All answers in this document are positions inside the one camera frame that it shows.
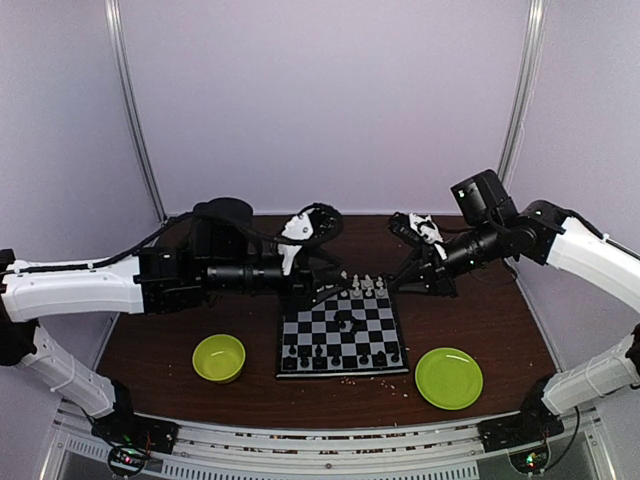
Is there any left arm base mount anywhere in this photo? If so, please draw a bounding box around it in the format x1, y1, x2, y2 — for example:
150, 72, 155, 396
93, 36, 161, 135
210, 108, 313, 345
89, 380, 179, 454

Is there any aluminium corner post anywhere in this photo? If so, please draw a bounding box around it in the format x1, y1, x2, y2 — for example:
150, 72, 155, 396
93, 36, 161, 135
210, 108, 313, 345
104, 0, 167, 223
497, 0, 547, 190

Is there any black and grey chessboard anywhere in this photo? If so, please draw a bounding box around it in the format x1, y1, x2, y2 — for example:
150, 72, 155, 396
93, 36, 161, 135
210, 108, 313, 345
276, 274, 410, 379

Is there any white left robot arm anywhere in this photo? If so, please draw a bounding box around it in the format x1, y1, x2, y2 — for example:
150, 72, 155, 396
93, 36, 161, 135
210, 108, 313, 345
1, 197, 344, 444

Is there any left aluminium corner post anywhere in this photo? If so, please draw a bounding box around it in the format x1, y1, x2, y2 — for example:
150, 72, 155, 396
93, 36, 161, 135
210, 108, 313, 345
104, 0, 167, 223

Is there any right aluminium corner post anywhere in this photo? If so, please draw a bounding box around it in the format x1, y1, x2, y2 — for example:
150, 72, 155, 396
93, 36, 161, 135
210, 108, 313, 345
497, 0, 547, 190

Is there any green bowl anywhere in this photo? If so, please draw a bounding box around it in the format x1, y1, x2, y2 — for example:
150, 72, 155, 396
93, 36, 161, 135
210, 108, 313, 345
192, 334, 246, 384

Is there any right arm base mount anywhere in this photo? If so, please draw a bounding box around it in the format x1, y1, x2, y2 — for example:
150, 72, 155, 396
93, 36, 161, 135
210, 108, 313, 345
477, 375, 564, 452

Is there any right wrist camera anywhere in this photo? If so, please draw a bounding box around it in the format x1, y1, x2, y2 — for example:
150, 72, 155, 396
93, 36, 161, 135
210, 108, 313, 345
388, 212, 447, 260

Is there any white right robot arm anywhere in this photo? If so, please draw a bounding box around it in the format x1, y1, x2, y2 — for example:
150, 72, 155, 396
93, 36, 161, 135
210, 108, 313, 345
388, 169, 639, 442

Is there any green plate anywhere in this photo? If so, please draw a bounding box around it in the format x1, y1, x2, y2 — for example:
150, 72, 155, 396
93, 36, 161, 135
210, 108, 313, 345
414, 347, 484, 411

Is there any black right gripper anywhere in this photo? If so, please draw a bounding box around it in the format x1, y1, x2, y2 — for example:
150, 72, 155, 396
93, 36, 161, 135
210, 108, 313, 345
389, 218, 505, 299

